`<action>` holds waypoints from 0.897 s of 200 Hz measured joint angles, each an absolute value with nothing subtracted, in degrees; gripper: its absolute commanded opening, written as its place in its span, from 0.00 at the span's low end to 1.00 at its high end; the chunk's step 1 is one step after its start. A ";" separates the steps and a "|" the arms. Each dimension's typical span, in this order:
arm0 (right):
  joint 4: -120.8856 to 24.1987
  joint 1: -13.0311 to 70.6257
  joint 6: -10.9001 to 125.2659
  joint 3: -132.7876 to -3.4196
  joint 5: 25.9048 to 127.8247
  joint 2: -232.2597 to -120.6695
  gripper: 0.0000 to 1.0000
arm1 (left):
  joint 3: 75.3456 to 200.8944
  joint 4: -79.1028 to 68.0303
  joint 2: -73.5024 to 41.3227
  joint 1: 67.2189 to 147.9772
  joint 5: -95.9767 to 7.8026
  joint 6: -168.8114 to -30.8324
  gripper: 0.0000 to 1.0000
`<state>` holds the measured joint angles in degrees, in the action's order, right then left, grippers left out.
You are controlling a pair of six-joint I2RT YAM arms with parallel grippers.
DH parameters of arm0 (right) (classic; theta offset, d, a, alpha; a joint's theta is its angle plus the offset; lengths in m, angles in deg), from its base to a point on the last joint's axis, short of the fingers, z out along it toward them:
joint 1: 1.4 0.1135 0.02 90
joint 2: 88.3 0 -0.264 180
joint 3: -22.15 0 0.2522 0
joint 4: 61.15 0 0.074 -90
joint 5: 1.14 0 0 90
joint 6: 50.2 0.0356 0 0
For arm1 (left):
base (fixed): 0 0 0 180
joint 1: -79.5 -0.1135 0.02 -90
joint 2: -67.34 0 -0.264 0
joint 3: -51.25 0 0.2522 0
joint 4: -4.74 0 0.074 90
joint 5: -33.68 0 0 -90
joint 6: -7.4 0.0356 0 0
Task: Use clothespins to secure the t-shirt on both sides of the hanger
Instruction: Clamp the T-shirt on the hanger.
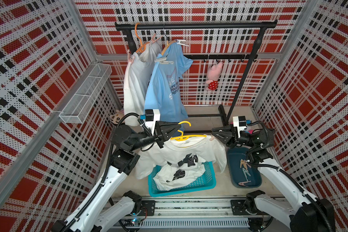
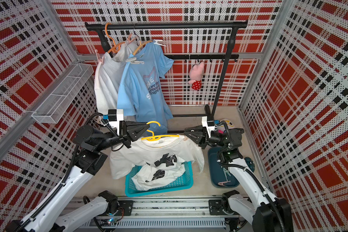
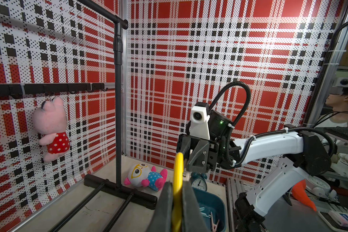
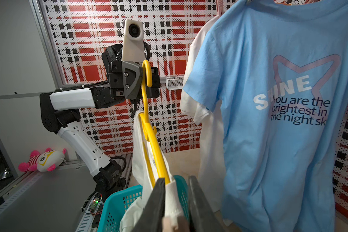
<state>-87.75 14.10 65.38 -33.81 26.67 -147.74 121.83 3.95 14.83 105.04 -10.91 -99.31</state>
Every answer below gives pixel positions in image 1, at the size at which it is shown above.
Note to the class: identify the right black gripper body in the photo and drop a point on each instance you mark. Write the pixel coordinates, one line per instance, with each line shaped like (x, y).
(234, 141)

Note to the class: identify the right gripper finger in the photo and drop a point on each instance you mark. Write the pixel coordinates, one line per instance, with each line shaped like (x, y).
(226, 137)
(227, 128)

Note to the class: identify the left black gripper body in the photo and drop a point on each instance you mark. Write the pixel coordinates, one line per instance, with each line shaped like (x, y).
(158, 137)

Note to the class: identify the yellow plastic hanger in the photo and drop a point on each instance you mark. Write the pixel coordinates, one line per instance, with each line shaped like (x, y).
(185, 137)

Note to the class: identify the white printed t-shirt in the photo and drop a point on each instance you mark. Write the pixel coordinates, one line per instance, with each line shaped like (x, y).
(137, 78)
(182, 162)

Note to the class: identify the light blue cloth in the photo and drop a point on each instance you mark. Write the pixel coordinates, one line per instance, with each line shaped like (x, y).
(163, 91)

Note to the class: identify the teal tray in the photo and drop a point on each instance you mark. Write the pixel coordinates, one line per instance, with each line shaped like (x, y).
(205, 182)

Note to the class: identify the white clothespin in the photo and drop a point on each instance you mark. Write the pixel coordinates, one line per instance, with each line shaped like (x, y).
(182, 42)
(163, 60)

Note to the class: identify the wooden hanger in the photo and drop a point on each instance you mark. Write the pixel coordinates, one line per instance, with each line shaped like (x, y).
(168, 43)

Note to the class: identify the orange plastic hanger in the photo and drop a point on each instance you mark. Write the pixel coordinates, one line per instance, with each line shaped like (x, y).
(143, 45)

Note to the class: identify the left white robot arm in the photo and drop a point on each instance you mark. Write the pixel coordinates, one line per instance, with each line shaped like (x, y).
(132, 132)

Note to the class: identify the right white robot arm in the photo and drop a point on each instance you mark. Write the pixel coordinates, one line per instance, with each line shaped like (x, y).
(304, 212)

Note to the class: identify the dark teal clothespin bin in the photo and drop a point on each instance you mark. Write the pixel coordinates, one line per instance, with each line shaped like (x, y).
(241, 173)

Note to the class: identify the black-haired boy doll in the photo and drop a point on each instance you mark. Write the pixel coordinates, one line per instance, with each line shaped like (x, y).
(116, 117)

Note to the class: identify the pink pig plush toy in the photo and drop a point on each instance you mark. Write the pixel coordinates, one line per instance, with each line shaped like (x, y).
(213, 75)

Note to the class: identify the black clothes rack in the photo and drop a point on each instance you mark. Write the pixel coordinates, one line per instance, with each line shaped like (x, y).
(262, 26)

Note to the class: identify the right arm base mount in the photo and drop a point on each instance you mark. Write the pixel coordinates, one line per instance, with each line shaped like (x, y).
(244, 207)

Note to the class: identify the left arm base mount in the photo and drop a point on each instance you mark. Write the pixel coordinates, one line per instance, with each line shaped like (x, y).
(146, 208)

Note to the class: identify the black wall hook rail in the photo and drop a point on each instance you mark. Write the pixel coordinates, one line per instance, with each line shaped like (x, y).
(218, 57)

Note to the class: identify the aluminium front rail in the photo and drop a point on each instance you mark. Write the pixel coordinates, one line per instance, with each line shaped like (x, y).
(196, 213)

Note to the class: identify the white wire mesh basket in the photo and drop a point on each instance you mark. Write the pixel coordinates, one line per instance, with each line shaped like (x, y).
(79, 106)

